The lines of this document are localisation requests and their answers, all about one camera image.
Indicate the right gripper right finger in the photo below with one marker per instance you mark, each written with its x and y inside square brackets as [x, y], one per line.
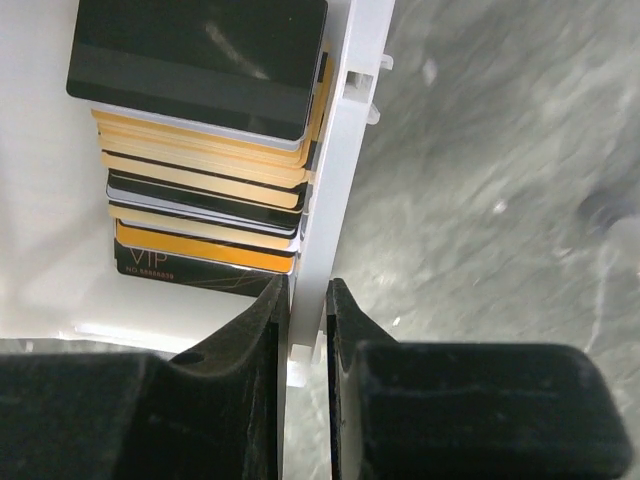
[402, 410]

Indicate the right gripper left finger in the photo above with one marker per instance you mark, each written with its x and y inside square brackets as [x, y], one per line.
[214, 411]

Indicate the white plastic card bin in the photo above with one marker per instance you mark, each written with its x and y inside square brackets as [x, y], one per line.
[58, 276]

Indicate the black credit card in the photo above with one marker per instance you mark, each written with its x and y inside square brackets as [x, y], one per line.
[246, 69]

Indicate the stack of cards in bin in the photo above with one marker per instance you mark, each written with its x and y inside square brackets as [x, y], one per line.
[203, 210]

